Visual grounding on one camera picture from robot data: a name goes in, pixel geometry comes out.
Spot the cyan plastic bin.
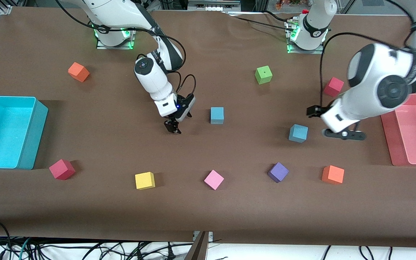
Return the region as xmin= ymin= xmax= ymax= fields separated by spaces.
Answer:
xmin=0 ymin=96 xmax=48 ymax=170

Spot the orange foam block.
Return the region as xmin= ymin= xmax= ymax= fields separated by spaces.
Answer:
xmin=68 ymin=62 xmax=90 ymax=83
xmin=321 ymin=165 xmax=345 ymax=185

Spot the green foam block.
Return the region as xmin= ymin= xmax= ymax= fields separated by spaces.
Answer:
xmin=255 ymin=65 xmax=273 ymax=85

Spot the purple foam block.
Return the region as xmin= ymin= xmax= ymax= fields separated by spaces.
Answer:
xmin=267 ymin=162 xmax=289 ymax=183

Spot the teal floor cable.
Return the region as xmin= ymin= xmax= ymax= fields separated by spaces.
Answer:
xmin=17 ymin=237 xmax=32 ymax=260

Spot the pink foam block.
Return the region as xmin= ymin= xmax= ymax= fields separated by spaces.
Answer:
xmin=204 ymin=169 xmax=225 ymax=191

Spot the yellow foam block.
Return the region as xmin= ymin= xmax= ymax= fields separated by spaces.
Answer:
xmin=135 ymin=172 xmax=156 ymax=190

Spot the pink plastic bin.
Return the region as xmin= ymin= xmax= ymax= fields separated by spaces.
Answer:
xmin=381 ymin=93 xmax=416 ymax=166

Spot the black base power cable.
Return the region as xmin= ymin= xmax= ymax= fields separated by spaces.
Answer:
xmin=222 ymin=10 xmax=302 ymax=31

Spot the red foam block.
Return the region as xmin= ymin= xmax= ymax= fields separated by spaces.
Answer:
xmin=49 ymin=159 xmax=76 ymax=180
xmin=323 ymin=77 xmax=345 ymax=97

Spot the grey equipment rack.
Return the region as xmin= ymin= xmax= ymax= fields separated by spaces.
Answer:
xmin=188 ymin=0 xmax=241 ymax=12

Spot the aluminium profile post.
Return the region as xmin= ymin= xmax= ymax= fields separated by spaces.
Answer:
xmin=185 ymin=231 xmax=213 ymax=260

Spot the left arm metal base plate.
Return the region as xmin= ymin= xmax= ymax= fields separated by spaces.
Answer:
xmin=286 ymin=20 xmax=325 ymax=55

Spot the light blue foam block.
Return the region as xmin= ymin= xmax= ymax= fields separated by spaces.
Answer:
xmin=211 ymin=107 xmax=225 ymax=125
xmin=289 ymin=124 xmax=308 ymax=143

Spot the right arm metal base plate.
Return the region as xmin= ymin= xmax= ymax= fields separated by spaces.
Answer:
xmin=96 ymin=29 xmax=136 ymax=50

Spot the brown table cloth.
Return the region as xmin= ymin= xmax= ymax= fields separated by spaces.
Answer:
xmin=0 ymin=6 xmax=416 ymax=248

